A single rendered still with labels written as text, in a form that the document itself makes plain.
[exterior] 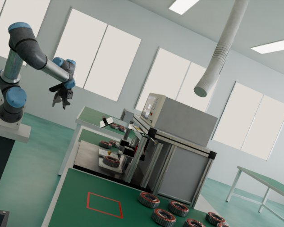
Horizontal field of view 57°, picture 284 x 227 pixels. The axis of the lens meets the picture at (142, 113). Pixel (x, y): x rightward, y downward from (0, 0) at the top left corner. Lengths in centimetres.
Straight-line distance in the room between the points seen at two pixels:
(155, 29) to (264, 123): 383
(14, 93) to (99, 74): 470
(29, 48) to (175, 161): 100
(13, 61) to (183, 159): 113
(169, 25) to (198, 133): 524
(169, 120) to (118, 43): 497
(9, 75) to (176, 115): 104
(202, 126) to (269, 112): 622
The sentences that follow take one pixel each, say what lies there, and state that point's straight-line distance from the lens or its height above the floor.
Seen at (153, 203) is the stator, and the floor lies 78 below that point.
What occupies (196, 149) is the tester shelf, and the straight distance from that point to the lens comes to 160.
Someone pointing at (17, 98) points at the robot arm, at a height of 97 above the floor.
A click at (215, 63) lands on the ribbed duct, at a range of 313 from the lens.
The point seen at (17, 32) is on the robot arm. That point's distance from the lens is 155.
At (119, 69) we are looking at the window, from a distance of 641.
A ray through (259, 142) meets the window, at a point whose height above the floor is 138.
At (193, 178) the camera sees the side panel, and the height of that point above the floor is 92.
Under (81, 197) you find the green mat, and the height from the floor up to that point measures 75.
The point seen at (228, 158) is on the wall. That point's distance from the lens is 750.
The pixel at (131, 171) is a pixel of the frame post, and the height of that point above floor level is 83.
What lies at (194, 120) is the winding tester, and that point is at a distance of 168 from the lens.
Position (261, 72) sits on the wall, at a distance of 766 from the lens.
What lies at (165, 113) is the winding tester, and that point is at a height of 122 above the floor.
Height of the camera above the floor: 124
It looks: 2 degrees down
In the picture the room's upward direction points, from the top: 22 degrees clockwise
